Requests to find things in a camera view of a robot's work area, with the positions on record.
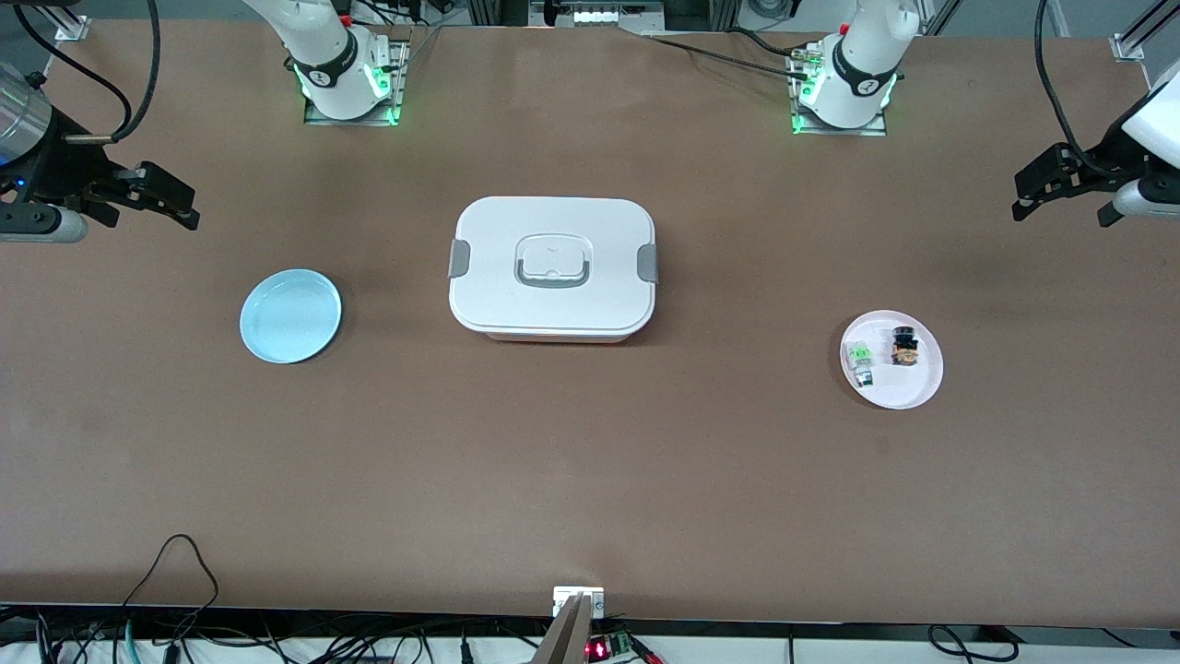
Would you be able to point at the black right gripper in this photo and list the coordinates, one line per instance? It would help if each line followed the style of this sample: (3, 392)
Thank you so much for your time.
(57, 166)

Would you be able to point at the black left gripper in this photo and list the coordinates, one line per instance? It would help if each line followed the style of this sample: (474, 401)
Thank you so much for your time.
(1103, 170)

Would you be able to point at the orange push-button switch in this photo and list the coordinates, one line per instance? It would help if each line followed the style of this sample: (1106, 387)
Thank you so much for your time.
(905, 347)

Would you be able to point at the white lunch box grey clips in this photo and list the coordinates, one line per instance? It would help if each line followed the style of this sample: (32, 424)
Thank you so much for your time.
(551, 269)

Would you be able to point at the light blue round plate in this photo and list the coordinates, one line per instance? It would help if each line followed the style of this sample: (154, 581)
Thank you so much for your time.
(290, 316)

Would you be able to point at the pink round plate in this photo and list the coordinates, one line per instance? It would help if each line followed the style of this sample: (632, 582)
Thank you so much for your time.
(908, 387)

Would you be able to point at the circuit board red display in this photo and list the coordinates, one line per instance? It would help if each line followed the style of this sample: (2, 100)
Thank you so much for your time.
(608, 646)

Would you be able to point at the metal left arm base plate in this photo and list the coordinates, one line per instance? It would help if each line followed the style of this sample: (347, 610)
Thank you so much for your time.
(880, 124)

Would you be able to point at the aluminium frame profile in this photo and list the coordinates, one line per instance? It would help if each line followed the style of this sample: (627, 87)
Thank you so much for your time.
(1136, 41)
(72, 26)

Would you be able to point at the green push-button switch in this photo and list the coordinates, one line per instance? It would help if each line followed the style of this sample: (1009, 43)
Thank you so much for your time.
(861, 361)

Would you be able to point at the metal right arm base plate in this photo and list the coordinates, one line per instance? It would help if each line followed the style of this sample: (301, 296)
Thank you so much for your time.
(398, 78)

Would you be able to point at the small white metal bracket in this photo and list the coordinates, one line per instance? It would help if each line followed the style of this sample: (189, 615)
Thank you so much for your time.
(562, 598)

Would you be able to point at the grey camera mount bar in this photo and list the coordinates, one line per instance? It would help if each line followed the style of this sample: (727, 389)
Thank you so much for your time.
(564, 636)

